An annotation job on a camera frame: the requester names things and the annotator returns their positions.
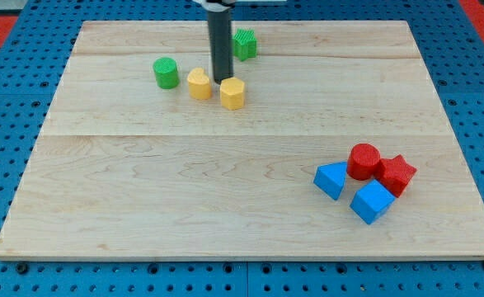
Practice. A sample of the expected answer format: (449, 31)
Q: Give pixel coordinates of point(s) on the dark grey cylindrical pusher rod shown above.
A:
(219, 20)

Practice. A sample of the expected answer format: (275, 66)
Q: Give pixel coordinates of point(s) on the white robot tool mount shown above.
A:
(225, 4)

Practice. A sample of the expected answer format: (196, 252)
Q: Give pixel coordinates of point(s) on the green star block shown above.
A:
(244, 44)

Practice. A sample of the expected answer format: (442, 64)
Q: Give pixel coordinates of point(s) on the light wooden board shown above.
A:
(124, 171)

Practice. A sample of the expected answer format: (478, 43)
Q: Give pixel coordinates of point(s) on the red star block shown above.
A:
(395, 174)

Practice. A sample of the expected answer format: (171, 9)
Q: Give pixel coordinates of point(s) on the yellow heart block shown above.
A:
(199, 84)

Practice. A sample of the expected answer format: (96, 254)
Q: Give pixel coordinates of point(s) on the yellow hexagon block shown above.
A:
(232, 93)

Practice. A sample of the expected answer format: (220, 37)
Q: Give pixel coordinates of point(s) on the green cylinder block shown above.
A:
(166, 73)

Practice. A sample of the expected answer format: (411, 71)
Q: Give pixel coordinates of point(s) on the blue triangle block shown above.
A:
(330, 178)

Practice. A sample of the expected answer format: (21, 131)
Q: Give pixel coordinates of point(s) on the red cylinder block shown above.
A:
(363, 161)

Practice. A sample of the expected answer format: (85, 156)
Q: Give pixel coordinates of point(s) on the blue cube block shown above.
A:
(372, 201)

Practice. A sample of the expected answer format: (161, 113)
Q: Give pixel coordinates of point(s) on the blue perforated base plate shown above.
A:
(33, 58)

